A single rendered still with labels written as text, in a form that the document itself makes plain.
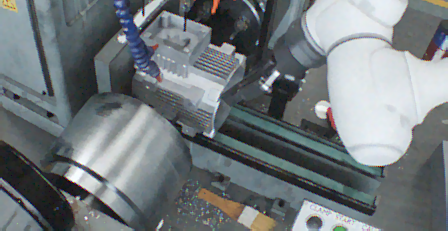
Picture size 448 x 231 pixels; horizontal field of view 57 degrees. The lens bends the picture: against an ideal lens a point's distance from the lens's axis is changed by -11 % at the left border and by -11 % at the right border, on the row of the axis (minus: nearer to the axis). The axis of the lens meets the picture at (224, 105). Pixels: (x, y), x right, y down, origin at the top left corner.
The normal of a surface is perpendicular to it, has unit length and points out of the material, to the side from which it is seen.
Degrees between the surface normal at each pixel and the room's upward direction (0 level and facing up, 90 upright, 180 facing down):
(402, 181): 0
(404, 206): 0
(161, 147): 43
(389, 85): 29
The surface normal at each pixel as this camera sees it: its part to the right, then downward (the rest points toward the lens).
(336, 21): -0.77, -0.20
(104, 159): 0.30, -0.55
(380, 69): -0.27, -0.44
